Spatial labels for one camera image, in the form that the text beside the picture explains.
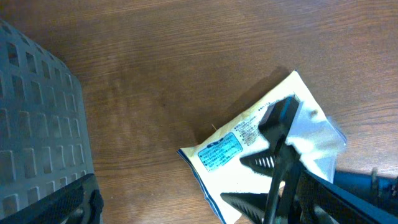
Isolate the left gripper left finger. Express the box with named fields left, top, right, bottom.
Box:
left=1, top=174, right=104, bottom=224

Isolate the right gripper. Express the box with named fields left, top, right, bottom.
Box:
left=220, top=96, right=302, bottom=224

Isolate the grey plastic basket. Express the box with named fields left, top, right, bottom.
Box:
left=1, top=21, right=94, bottom=218

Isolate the cream snack bag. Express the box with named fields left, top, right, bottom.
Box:
left=178, top=71, right=346, bottom=223

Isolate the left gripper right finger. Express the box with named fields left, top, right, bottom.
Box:
left=297, top=171, right=397, bottom=223

